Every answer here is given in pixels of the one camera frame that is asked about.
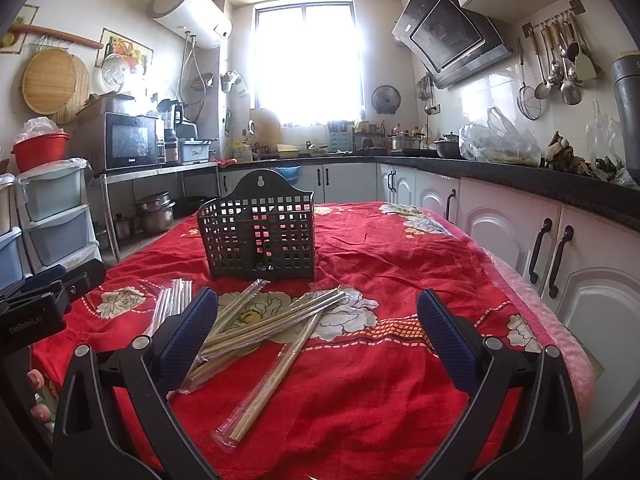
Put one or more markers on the left hand painted nails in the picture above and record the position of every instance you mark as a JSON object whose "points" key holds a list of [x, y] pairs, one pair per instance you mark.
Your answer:
{"points": [[43, 406]]}

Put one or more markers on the chopsticks bundle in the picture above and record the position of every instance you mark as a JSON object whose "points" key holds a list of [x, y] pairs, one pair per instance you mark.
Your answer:
{"points": [[223, 345]]}

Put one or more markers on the metal shelf table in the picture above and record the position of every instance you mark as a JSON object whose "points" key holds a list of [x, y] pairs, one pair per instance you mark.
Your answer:
{"points": [[117, 193]]}

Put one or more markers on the black pot on counter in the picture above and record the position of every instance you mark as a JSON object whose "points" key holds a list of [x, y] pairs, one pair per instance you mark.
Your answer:
{"points": [[447, 146]]}

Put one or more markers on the red floral tablecloth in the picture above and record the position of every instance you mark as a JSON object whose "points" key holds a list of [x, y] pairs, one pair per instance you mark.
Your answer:
{"points": [[367, 397]]}

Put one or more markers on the hanging ladles and utensils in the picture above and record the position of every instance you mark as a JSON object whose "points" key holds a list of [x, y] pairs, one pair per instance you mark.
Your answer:
{"points": [[563, 60]]}

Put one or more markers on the clear plastic bag on counter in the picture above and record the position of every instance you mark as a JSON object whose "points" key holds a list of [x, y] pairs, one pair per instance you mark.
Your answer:
{"points": [[498, 142]]}

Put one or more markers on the black plastic utensil basket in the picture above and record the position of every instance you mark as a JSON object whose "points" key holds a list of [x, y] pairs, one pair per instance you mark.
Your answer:
{"points": [[264, 228]]}

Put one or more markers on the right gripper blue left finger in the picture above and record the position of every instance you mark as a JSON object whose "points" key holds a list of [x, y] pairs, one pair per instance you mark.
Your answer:
{"points": [[89, 423]]}

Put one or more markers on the stainless steel pots stack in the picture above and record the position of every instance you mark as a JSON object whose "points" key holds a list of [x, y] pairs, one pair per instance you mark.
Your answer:
{"points": [[155, 213]]}

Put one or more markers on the round bamboo tray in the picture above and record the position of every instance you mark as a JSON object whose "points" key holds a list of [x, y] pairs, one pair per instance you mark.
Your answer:
{"points": [[56, 84]]}

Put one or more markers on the metal chopsticks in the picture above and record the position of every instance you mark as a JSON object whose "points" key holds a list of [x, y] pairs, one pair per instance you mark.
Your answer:
{"points": [[171, 301]]}

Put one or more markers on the white plastic drawer unit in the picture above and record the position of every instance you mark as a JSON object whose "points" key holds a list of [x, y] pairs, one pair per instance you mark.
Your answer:
{"points": [[45, 220]]}

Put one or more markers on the black microwave oven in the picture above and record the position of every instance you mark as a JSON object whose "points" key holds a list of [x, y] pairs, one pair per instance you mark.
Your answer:
{"points": [[113, 141]]}

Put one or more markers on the black range hood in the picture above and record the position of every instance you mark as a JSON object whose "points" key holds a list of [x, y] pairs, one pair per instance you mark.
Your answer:
{"points": [[452, 43]]}

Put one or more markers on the wooden chopsticks long pair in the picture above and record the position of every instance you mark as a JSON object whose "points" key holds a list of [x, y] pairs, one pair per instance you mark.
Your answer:
{"points": [[236, 427]]}

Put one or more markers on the round wall fan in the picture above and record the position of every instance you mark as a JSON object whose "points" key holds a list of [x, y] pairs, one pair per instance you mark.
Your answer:
{"points": [[386, 100]]}

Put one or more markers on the blue bowl on cabinet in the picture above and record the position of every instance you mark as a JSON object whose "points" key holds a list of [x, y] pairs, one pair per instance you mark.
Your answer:
{"points": [[289, 173]]}

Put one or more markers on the black blender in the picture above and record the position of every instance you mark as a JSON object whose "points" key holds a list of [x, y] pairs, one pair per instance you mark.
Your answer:
{"points": [[171, 112]]}

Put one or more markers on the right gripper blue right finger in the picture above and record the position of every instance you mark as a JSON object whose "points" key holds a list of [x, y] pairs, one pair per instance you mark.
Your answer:
{"points": [[544, 438]]}

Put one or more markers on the red plastic bucket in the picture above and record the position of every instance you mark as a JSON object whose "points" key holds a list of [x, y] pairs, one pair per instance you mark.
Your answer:
{"points": [[39, 150]]}

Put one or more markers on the white cylindrical water heater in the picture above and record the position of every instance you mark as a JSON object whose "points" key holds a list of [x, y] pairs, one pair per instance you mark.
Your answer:
{"points": [[186, 18]]}

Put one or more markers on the white lower kitchen cabinets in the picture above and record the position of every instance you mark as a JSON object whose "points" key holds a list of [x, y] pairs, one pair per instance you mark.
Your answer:
{"points": [[574, 239]]}

